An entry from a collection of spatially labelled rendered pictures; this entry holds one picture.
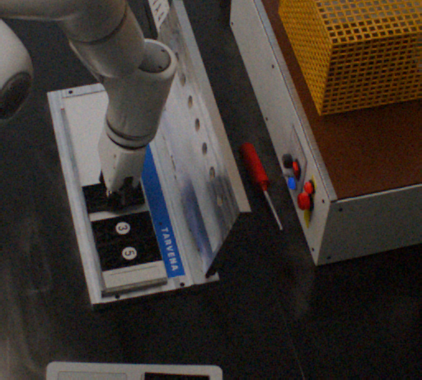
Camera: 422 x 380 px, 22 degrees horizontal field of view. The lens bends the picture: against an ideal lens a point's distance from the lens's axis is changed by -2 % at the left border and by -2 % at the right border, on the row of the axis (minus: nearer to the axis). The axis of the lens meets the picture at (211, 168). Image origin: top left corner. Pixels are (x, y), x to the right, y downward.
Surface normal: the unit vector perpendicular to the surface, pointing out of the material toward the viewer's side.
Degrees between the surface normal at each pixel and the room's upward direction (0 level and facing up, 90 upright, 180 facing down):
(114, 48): 99
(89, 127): 0
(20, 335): 0
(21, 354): 0
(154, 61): 13
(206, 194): 74
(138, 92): 85
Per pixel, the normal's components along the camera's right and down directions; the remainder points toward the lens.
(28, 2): -0.10, 0.84
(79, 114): 0.04, -0.58
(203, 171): -0.92, 0.00
